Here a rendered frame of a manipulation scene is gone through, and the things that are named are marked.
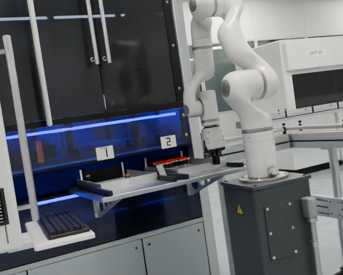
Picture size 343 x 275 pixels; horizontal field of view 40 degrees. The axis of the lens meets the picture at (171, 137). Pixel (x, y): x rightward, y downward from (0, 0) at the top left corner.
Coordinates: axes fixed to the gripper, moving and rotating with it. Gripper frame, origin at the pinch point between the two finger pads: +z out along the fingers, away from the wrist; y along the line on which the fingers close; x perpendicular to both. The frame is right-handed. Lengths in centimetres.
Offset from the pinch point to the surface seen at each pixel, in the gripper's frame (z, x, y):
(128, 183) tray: 2.5, -4.9, 41.8
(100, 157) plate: -9, -30, 43
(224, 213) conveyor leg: 36, -48, -30
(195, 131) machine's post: -13.8, -30.5, -9.7
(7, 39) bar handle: -54, 27, 87
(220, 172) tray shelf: 4.8, 9.0, 4.7
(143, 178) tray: 2.0, -4.9, 34.8
